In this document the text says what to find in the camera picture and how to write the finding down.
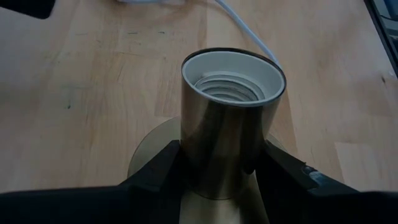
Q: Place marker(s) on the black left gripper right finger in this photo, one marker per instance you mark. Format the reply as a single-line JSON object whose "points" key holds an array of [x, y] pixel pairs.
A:
{"points": [[311, 202]]}

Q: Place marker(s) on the black aluminium table frame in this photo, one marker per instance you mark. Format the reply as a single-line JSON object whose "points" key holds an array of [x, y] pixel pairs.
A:
{"points": [[382, 37]]}

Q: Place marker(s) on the brass lamp socket base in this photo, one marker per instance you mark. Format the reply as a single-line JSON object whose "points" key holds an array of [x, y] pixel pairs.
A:
{"points": [[224, 133]]}

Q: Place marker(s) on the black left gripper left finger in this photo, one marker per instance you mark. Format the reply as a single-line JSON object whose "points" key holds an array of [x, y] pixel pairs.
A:
{"points": [[93, 205]]}

